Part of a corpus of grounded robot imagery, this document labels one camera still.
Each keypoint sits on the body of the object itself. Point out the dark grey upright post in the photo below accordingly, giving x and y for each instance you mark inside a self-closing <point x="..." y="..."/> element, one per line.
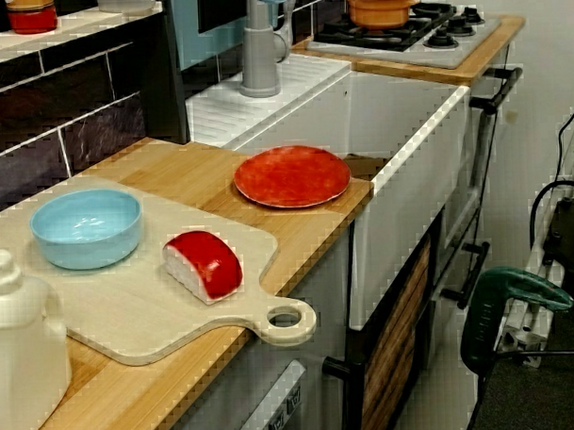
<point x="164" y="87"/>

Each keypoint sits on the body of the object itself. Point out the red and yellow sauce jar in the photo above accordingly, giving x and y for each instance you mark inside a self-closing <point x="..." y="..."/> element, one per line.
<point x="32" y="18"/>

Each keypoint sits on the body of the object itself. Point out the white detergent bottle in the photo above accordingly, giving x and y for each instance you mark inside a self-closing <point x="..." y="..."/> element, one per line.
<point x="23" y="356"/>

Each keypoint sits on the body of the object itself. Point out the green power tool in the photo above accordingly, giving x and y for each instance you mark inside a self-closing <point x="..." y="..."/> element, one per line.
<point x="497" y="297"/>

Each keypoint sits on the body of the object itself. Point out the wood pattern cabinet panel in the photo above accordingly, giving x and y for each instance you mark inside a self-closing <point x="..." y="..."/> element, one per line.
<point x="395" y="338"/>

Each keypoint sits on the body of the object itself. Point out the grey kitchen faucet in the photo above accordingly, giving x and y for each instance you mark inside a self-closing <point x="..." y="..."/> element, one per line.
<point x="260" y="55"/>

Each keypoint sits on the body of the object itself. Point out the white toy kitchen cabinet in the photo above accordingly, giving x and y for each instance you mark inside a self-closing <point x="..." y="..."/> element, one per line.
<point x="327" y="289"/>

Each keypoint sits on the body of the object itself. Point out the red and white toy sushi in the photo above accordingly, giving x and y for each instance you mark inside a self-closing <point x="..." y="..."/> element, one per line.
<point x="209" y="269"/>

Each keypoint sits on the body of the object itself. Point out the aluminium frame rail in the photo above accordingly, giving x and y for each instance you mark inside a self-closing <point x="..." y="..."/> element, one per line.
<point x="522" y="339"/>

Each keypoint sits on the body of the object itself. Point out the red plate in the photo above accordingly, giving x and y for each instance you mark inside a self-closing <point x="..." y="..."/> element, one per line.
<point x="290" y="177"/>

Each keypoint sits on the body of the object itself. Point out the grey dishwasher panel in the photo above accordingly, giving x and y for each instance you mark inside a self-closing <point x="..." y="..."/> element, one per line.
<point x="279" y="399"/>

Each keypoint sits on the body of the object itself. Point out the light blue bowl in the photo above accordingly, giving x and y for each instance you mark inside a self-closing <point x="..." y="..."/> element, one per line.
<point x="87" y="231"/>

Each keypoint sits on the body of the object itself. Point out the white round container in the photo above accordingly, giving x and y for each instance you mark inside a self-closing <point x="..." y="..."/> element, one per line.
<point x="128" y="2"/>

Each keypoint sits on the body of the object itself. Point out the grey stove top black grates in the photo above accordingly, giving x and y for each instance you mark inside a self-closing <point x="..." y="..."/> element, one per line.
<point x="451" y="49"/>

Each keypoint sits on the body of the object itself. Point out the white sink basin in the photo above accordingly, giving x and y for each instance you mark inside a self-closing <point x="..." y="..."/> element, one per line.
<point x="400" y="211"/>

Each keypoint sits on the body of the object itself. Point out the dark equipment box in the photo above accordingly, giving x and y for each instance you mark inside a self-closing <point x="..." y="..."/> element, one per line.
<point x="570" y="233"/>

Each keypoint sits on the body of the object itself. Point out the orange pot with lid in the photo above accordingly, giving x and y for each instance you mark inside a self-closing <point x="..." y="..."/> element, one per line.
<point x="379" y="11"/>

